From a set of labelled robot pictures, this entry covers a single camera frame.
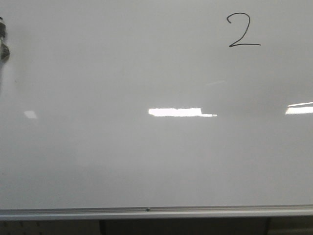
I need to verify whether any black whiteboard marker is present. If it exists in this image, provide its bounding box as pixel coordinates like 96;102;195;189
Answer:
0;17;10;62

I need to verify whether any white whiteboard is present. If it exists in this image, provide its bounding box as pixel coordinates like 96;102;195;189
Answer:
0;0;313;220

